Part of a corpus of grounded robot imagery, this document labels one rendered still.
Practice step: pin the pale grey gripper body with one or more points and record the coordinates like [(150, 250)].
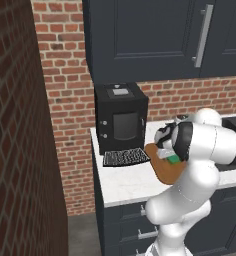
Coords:
[(164, 153)]

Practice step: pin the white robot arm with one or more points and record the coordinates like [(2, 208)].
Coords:
[(203, 146)]

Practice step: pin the green sponge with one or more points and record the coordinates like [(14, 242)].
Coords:
[(174, 159)]

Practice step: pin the brown wooden cutting board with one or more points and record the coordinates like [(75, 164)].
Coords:
[(165, 171)]

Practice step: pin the black coffee machine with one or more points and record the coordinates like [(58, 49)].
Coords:
[(121, 120)]

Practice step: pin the dark drawer front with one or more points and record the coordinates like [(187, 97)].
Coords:
[(130, 250), (133, 231), (128, 211)]

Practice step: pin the dark base cupboard door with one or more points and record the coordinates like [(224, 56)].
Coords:
[(223, 220)]

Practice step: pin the dark plain cupboard door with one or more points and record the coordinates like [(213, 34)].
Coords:
[(228, 33)]

